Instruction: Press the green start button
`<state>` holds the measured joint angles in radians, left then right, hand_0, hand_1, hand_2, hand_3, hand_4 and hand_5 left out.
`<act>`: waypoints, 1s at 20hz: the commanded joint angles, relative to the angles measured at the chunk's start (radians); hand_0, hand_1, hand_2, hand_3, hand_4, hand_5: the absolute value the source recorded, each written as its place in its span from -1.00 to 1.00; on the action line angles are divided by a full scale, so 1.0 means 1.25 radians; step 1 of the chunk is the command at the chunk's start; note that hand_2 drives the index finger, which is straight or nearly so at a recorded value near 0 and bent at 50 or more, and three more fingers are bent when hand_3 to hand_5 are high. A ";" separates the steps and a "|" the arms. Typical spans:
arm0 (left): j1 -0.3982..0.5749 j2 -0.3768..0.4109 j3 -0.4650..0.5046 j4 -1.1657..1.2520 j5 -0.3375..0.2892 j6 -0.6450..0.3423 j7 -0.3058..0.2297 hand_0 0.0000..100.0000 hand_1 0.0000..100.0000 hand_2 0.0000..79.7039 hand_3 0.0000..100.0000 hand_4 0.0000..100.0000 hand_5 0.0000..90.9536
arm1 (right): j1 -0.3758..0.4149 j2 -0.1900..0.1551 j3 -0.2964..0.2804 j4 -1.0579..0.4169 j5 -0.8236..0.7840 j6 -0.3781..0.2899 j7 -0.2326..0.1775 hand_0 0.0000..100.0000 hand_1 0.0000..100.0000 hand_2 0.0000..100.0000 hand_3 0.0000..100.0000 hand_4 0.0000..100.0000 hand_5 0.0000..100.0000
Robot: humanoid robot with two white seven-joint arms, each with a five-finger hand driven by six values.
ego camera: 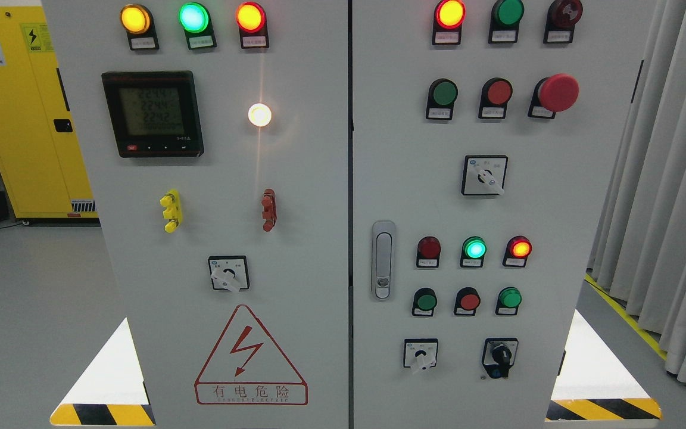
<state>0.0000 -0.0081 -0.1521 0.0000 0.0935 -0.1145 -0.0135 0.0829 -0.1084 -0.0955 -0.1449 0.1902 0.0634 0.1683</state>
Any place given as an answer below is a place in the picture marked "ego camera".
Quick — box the green push button lower left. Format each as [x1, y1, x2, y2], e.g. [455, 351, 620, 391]
[411, 287, 438, 317]

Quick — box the red push button lower middle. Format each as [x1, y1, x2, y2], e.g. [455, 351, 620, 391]
[454, 287, 480, 316]

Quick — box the green push button upper row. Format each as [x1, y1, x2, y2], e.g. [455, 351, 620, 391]
[425, 78, 459, 120]

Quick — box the green push button lower right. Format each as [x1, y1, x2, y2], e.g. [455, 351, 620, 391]
[495, 286, 522, 316]

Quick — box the red push button upper row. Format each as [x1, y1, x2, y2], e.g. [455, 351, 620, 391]
[478, 77, 513, 120]

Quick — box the red emergency stop mushroom button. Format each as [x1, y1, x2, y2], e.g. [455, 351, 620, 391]
[528, 73, 580, 120]

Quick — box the red terminal connector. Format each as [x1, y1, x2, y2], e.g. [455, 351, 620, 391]
[261, 188, 277, 232]

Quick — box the red indicator light middle left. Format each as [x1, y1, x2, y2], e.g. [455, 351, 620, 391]
[416, 236, 441, 269]

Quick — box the red indicator light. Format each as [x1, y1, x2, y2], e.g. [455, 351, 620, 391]
[431, 0, 466, 46]
[416, 236, 441, 269]
[236, 2, 270, 49]
[503, 235, 533, 268]

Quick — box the white lit indicator lamp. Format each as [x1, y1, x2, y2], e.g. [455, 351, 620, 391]
[248, 102, 273, 128]

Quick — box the green indicator light middle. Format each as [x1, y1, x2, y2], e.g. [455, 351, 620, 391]
[459, 236, 487, 269]

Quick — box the green indicator light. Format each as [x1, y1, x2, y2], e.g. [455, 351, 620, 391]
[488, 0, 525, 44]
[459, 236, 487, 269]
[179, 2, 217, 51]

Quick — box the grey left cabinet door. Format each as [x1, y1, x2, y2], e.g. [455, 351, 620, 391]
[43, 1, 349, 428]

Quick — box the grey cabinet door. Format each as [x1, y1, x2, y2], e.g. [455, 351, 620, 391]
[43, 1, 349, 428]
[351, 1, 658, 428]

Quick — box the grey right cabinet door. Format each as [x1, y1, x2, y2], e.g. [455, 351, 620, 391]
[351, 1, 658, 428]

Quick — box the yellow terminal connector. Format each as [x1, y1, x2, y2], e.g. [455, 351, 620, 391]
[160, 188, 183, 234]

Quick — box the red indicator light middle right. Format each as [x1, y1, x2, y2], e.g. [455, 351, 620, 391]
[503, 235, 533, 268]

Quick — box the red electric danger warning sign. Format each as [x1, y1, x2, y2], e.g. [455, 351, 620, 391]
[194, 304, 308, 406]

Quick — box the black digital power meter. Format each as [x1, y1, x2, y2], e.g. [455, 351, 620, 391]
[101, 70, 204, 158]

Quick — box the red indicator light top left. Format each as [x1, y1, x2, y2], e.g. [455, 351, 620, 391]
[236, 2, 270, 49]

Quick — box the red indicator light top right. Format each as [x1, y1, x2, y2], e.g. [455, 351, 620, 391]
[431, 0, 466, 46]

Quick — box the green indicator light top left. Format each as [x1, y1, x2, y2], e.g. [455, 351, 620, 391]
[179, 2, 217, 51]

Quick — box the green indicator light top right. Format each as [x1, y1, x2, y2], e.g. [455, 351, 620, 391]
[488, 0, 525, 44]

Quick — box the yellow indicator light top left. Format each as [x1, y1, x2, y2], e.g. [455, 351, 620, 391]
[120, 4, 160, 51]

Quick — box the dark red buzzer light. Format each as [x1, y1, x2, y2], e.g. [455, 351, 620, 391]
[542, 0, 584, 44]

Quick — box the grey curtain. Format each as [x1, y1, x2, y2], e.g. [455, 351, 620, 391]
[589, 1, 686, 383]

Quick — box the yellow safety storage cabinet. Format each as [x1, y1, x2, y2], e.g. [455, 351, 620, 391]
[0, 5, 98, 220]

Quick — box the silver cabinet door handle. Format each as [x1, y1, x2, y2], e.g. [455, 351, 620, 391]
[371, 220, 397, 300]

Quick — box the left panel rotary selector switch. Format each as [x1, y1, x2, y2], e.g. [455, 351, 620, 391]
[207, 256, 250, 293]

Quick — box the upper right rotary selector switch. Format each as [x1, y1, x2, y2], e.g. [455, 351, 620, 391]
[460, 155, 509, 197]

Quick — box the lower white rotary selector switch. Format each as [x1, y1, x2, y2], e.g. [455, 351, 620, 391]
[403, 338, 439, 373]

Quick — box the black key selector switch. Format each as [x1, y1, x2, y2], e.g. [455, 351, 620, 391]
[481, 337, 518, 378]

